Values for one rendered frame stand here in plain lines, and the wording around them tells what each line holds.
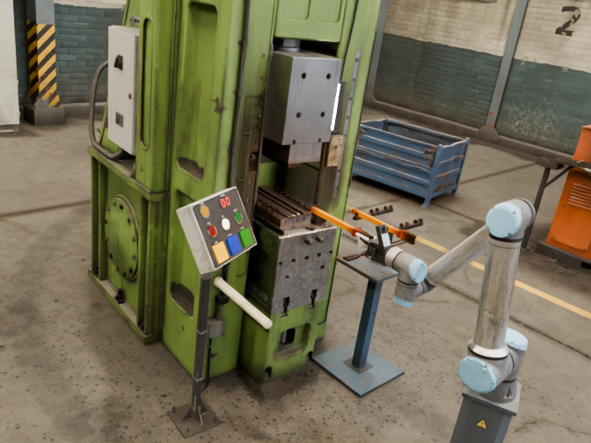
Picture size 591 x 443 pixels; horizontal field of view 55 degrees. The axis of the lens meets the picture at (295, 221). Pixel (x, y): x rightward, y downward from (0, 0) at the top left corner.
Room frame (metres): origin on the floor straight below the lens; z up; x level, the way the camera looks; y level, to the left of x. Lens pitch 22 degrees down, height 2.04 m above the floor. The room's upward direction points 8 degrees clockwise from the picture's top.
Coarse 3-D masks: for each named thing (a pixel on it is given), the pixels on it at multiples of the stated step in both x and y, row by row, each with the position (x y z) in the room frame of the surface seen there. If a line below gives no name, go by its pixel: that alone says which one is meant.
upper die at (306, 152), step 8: (264, 144) 2.75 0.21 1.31; (272, 144) 2.70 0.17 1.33; (280, 144) 2.66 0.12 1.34; (296, 144) 2.62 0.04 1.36; (304, 144) 2.66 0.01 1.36; (312, 144) 2.69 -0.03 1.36; (320, 144) 2.72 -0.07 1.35; (272, 152) 2.70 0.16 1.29; (280, 152) 2.65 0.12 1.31; (288, 152) 2.60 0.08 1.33; (296, 152) 2.63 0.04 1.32; (304, 152) 2.66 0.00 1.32; (312, 152) 2.69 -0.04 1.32; (320, 152) 2.73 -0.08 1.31; (288, 160) 2.60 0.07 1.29; (296, 160) 2.63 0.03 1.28; (304, 160) 2.67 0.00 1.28; (312, 160) 2.70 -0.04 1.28
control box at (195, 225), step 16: (224, 192) 2.29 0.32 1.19; (192, 208) 2.07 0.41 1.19; (208, 208) 2.16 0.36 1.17; (224, 208) 2.24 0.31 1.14; (240, 208) 2.33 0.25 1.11; (192, 224) 2.06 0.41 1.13; (208, 224) 2.11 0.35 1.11; (240, 224) 2.28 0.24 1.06; (192, 240) 2.06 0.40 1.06; (208, 240) 2.07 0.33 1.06; (224, 240) 2.15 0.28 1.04; (240, 240) 2.23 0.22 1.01; (208, 256) 2.03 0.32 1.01
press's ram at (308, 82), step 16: (272, 64) 2.67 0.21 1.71; (288, 64) 2.58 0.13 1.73; (304, 64) 2.61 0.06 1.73; (320, 64) 2.67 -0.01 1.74; (336, 64) 2.74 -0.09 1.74; (272, 80) 2.66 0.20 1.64; (288, 80) 2.57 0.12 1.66; (304, 80) 2.62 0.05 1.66; (320, 80) 2.68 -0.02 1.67; (336, 80) 2.75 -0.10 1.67; (272, 96) 2.65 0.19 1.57; (288, 96) 2.57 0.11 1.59; (304, 96) 2.63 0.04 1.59; (320, 96) 2.69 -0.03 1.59; (336, 96) 2.76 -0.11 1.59; (272, 112) 2.64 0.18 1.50; (288, 112) 2.58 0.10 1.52; (304, 112) 2.64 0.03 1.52; (320, 112) 2.70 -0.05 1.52; (272, 128) 2.63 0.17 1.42; (288, 128) 2.58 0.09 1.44; (304, 128) 2.65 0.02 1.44; (320, 128) 2.71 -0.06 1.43; (288, 144) 2.59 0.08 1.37
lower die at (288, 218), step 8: (272, 192) 2.94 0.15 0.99; (264, 200) 2.81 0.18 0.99; (272, 200) 2.82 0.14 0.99; (288, 200) 2.86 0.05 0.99; (264, 208) 2.72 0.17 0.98; (280, 208) 2.73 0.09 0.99; (288, 208) 2.72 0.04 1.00; (296, 208) 2.73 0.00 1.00; (304, 208) 2.77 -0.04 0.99; (264, 216) 2.70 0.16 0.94; (280, 216) 2.64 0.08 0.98; (288, 216) 2.63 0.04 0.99; (296, 216) 2.67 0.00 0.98; (304, 216) 2.70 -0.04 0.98; (280, 224) 2.60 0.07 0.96; (288, 224) 2.64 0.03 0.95; (296, 224) 2.67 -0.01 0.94; (304, 224) 2.71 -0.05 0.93
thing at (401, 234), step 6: (354, 210) 2.85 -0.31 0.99; (360, 210) 2.86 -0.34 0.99; (360, 216) 2.82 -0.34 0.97; (366, 216) 2.79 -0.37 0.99; (372, 216) 2.79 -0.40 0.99; (372, 222) 2.75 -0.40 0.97; (378, 222) 2.73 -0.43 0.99; (384, 222) 2.73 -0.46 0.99; (390, 228) 2.67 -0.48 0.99; (396, 228) 2.68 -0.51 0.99; (396, 234) 2.64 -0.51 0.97; (402, 234) 2.62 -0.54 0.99; (408, 234) 2.59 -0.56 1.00; (408, 240) 2.59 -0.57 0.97; (414, 240) 2.58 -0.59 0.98
